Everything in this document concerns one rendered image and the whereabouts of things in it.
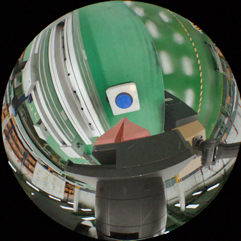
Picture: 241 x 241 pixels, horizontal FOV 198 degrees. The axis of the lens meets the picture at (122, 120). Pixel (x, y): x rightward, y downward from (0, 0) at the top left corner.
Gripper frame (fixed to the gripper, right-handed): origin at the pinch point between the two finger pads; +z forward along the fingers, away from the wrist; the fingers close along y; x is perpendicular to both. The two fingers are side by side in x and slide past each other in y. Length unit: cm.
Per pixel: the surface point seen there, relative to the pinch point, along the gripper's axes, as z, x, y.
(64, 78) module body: 11.0, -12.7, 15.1
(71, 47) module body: 7.8, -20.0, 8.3
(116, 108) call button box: 10.3, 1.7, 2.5
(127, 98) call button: 9.0, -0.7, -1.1
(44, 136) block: 7.7, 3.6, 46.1
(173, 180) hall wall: 56, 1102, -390
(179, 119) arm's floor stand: 17.1, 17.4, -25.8
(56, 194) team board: -86, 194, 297
